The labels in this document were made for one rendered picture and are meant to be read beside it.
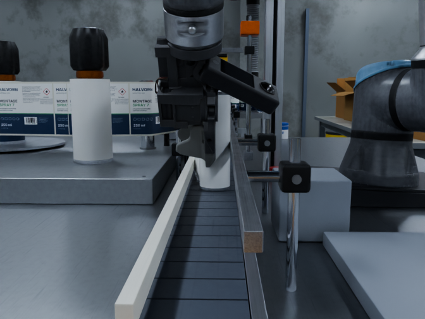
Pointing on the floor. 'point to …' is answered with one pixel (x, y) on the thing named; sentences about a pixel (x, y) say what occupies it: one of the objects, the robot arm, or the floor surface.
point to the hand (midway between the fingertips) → (212, 159)
